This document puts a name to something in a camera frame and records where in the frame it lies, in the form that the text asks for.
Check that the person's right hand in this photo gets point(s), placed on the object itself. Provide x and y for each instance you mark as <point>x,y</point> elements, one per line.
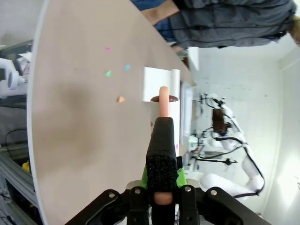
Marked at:
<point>161,12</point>

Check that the small pink paper scrap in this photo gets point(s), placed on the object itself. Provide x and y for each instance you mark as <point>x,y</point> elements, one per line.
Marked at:
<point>108,49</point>

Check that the small orange paper scrap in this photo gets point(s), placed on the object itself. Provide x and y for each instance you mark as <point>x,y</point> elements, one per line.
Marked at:
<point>120,99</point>

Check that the dark brown cloth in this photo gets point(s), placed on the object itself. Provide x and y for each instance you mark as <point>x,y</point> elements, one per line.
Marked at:
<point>219,120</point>

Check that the small blue paper scrap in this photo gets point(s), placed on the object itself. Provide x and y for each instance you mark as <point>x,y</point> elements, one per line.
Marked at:
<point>127,68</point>

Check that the person in grey jacket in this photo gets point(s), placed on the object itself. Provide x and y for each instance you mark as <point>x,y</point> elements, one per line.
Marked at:
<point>222,23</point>

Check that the large white table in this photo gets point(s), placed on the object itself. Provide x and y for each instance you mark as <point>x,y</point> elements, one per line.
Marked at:
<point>193,58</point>

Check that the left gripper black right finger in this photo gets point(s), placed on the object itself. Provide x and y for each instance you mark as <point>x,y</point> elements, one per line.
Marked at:
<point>211,204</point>

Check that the white lint roller stand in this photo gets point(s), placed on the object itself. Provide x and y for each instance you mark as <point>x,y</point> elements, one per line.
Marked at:
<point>155,82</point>

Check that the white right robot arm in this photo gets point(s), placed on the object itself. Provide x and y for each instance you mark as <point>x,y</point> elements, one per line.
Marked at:
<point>254,182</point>

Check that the small green paper scrap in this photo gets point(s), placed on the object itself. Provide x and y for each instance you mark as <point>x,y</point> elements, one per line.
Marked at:
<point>108,73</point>

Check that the small yellow object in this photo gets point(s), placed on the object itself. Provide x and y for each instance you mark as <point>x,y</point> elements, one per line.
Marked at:
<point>25,167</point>

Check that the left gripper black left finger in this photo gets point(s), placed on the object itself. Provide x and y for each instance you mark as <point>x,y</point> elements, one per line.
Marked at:
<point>110,202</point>

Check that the aluminium frame rail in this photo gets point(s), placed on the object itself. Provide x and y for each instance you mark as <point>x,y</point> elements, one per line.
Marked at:
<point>16,178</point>

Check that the white machine part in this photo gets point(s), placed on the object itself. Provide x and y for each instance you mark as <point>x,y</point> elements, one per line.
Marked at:
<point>11,79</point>

